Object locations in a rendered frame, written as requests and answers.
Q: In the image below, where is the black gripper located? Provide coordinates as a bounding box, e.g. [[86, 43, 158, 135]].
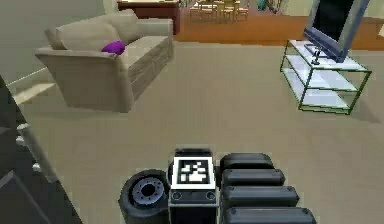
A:
[[118, 168, 172, 224]]

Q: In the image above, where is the dark grey door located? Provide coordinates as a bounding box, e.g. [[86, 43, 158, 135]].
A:
[[0, 75, 84, 224]]

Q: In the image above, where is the beige sofa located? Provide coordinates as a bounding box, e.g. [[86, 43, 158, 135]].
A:
[[34, 8, 175, 114]]

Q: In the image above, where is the purple cushion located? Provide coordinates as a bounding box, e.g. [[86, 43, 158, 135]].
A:
[[101, 40, 127, 56]]

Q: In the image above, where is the dark red wooden cabinet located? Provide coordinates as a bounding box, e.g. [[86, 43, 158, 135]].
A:
[[116, 0, 182, 36]]

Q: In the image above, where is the pale wooden dining table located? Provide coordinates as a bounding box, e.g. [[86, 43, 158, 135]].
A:
[[189, 0, 250, 23]]

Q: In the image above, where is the flat television set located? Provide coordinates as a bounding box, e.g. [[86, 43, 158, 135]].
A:
[[302, 0, 372, 66]]

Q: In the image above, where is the grey door handle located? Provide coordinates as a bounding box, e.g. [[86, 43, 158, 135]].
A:
[[15, 123, 58, 184]]

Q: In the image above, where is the green frame television stand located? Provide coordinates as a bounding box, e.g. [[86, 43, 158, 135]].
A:
[[279, 39, 373, 116]]

